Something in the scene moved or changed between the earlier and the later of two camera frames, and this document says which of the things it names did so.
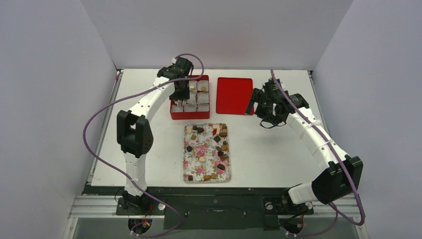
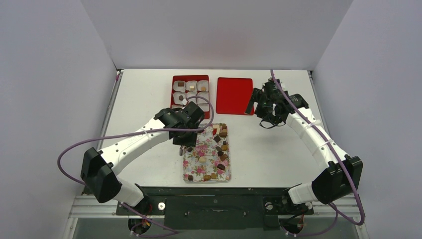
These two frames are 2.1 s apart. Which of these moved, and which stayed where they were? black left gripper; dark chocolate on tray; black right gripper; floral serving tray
Moved: black left gripper
Stayed: floral serving tray; dark chocolate on tray; black right gripper
